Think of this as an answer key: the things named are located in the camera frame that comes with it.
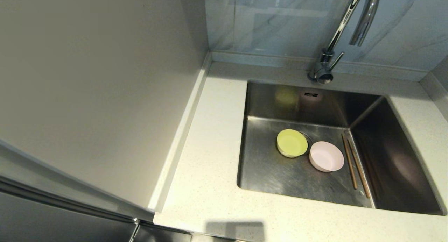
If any yellow plastic bowl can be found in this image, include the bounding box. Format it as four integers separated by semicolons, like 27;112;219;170
276;129;309;158

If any chrome gooseneck faucet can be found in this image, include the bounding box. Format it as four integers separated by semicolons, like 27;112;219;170
307;0;382;84

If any pink plastic bowl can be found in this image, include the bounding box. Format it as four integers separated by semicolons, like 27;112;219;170
309;141;345;172

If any wooden chopstick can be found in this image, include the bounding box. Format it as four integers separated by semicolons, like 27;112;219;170
341;133;358;190
348;138;371;199

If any stainless steel sink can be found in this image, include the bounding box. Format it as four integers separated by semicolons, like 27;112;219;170
237;80;446;216

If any metal sink drain strainer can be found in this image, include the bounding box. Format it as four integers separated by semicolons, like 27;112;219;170
300;131;313;156

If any grey tall cabinet door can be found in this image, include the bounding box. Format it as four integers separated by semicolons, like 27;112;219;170
0;177;192;242

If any chrome cabinet door handle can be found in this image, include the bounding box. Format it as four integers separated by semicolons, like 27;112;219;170
128;218;140;242

